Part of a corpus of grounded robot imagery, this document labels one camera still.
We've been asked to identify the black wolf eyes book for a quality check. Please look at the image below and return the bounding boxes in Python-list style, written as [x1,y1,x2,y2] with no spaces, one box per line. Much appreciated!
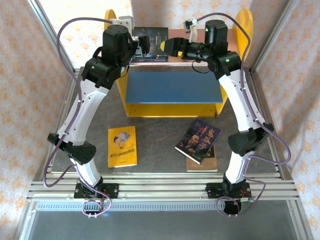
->
[131,26,169,59]

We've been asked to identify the black book with antlers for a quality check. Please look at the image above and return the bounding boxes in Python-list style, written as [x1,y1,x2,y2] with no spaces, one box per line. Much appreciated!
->
[131,56,169,61]

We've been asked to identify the blue-tinted sage portrait book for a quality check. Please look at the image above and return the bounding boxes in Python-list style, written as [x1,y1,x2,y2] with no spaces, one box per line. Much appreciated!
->
[174,118,222,165]

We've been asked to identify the yellow cartoon cover book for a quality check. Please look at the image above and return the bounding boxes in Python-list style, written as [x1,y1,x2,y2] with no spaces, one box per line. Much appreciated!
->
[107,125,138,169]

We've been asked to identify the brown scroll cover book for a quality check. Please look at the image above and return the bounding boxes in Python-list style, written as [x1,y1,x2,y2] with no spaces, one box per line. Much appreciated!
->
[186,144,219,173]

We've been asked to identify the yellow bookshelf pink blue shelves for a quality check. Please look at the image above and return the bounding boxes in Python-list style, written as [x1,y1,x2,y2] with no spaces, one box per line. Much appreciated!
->
[103,8,254,118]

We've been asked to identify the aluminium mounting rails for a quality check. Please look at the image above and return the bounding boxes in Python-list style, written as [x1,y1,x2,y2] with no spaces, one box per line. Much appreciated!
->
[26,172,300,201]

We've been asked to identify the small green circuit board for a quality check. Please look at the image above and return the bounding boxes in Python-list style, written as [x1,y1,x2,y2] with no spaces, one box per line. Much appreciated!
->
[239,196,255,213]

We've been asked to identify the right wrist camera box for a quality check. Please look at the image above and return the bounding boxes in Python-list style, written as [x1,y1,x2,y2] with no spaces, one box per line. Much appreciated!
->
[183,18,200,43]

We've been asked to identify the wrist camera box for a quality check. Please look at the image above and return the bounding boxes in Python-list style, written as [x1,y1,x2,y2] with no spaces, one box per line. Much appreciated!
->
[183,18,200,43]
[110,15,136,33]

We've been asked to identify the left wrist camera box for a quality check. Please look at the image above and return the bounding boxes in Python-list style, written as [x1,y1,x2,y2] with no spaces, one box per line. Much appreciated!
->
[110,15,136,33]

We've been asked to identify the aluminium frame post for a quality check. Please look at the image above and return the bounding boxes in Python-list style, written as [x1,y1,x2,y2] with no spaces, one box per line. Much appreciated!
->
[26,0,76,76]
[249,0,299,75]

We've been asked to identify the aluminium side rail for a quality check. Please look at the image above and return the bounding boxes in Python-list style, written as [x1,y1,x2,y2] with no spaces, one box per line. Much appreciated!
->
[248,67,293,181]
[31,66,81,182]

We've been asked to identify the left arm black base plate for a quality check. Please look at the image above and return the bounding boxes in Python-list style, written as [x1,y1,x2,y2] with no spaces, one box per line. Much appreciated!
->
[74,183,119,200]

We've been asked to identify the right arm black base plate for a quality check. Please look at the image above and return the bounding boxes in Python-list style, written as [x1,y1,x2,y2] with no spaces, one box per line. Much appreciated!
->
[205,182,252,200]

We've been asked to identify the grey slotted cable duct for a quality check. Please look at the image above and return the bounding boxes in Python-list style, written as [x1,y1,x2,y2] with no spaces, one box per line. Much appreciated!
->
[34,201,288,211]

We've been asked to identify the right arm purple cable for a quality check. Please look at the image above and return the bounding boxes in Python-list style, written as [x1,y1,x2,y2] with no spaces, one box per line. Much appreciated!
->
[196,12,292,218]

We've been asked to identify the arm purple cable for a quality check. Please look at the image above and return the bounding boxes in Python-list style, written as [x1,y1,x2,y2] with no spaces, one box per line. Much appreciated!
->
[196,12,292,218]
[43,17,114,219]

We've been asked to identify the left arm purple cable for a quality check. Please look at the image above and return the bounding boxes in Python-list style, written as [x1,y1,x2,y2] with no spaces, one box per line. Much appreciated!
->
[43,17,114,219]

